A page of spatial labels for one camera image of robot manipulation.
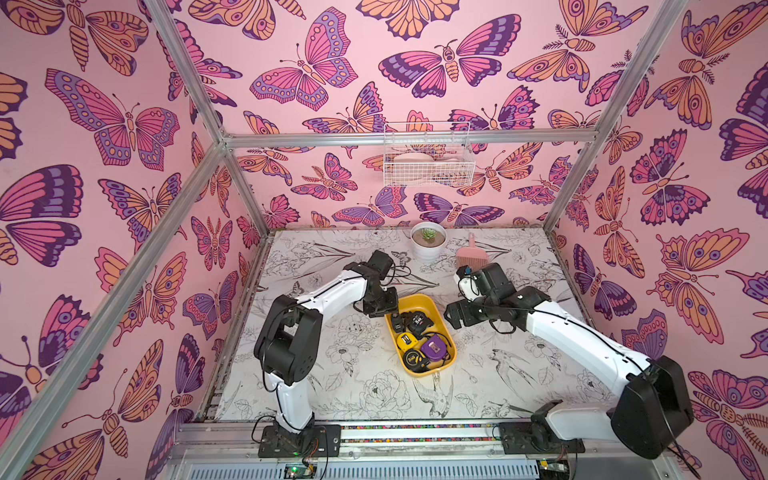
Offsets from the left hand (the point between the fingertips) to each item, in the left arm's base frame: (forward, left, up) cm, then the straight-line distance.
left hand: (398, 309), depth 91 cm
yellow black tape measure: (-15, -5, -2) cm, 16 cm away
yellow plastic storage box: (+2, -10, 0) cm, 10 cm away
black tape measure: (-4, -5, -1) cm, 7 cm away
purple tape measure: (-11, -10, -3) cm, 15 cm away
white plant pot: (+24, -11, +5) cm, 27 cm away
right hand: (-5, -15, +7) cm, 17 cm away
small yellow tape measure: (-9, -2, -3) cm, 10 cm away
